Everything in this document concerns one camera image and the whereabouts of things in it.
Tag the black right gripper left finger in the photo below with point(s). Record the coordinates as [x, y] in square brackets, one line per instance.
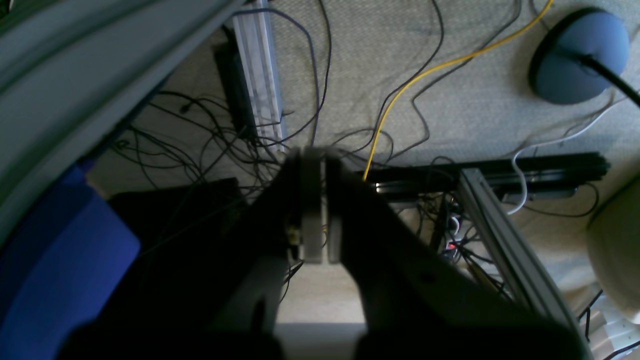
[214, 292]

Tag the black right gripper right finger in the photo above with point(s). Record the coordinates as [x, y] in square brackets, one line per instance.
[417, 306]

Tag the blue fabric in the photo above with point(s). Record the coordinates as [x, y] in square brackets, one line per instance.
[60, 268]

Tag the round blue lamp base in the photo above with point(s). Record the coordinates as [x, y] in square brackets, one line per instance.
[582, 56]

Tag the silver aluminium frame rail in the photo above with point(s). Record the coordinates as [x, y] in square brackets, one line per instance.
[516, 261]

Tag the black aluminium frame rail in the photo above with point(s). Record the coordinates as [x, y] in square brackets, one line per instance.
[547, 177]

